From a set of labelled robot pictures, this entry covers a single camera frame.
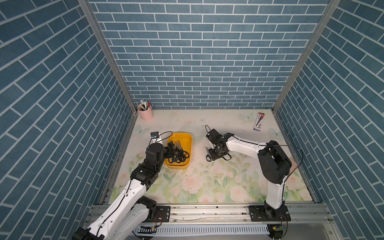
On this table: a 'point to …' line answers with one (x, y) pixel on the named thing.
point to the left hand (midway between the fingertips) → (171, 142)
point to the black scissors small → (208, 156)
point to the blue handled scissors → (173, 158)
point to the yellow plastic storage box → (186, 140)
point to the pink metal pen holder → (146, 115)
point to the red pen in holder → (148, 104)
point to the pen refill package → (259, 121)
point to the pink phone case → (293, 166)
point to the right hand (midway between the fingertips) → (214, 156)
